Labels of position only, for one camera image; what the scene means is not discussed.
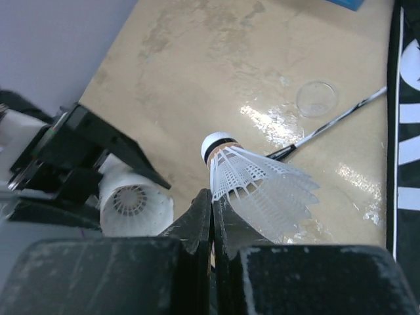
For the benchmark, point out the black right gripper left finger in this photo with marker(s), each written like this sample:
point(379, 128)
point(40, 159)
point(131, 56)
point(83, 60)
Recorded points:
point(164, 274)

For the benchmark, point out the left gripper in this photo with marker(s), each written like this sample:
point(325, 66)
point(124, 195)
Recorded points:
point(50, 165)

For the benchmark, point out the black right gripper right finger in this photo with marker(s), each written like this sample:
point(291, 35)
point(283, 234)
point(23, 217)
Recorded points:
point(256, 276)

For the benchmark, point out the white shuttlecock tube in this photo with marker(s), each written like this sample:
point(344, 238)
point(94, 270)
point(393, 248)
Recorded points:
point(130, 204)

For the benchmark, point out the white shuttlecock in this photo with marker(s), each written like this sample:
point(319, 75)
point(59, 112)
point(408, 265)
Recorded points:
point(271, 196)

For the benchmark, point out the clear plastic tube lid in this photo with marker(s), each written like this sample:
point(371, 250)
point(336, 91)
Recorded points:
point(316, 98)

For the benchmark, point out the black shaft badminton racket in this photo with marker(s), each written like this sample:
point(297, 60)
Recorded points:
point(288, 150)

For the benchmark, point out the black racket cover bag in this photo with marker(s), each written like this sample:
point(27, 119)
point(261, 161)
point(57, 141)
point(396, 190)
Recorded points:
point(403, 133)

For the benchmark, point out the blue shelf unit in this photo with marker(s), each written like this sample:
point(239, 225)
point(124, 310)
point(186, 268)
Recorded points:
point(353, 5)

